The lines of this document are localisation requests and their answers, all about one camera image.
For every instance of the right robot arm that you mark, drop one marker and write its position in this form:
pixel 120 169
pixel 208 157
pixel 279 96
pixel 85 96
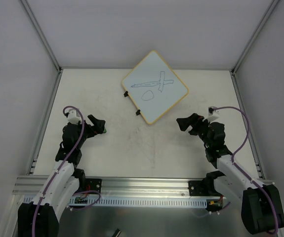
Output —
pixel 260 204

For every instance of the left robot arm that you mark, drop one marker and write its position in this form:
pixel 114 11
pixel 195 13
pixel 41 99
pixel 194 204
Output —
pixel 41 216

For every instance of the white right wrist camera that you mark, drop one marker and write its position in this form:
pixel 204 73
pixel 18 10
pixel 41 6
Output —
pixel 213 114

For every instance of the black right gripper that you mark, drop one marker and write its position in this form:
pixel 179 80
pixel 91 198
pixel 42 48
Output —
pixel 197 126

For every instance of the left aluminium frame post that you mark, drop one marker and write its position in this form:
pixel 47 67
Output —
pixel 40 33

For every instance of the aluminium frame post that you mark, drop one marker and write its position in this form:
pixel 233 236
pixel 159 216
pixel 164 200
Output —
pixel 264 19
pixel 40 33

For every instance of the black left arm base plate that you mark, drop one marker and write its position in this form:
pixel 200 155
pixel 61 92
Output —
pixel 93 184

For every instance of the white board with yellow frame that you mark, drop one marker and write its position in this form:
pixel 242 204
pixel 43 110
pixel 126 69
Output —
pixel 154 87

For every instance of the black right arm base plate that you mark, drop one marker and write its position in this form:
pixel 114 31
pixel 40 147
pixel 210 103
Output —
pixel 196 188

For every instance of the right aluminium frame post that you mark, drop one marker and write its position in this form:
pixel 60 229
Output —
pixel 264 19

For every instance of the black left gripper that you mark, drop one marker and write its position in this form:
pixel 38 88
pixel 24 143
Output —
pixel 89 129

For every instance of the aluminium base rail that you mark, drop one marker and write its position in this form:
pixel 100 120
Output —
pixel 117 186

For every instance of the white slotted cable duct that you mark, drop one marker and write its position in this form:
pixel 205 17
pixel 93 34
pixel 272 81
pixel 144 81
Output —
pixel 134 202

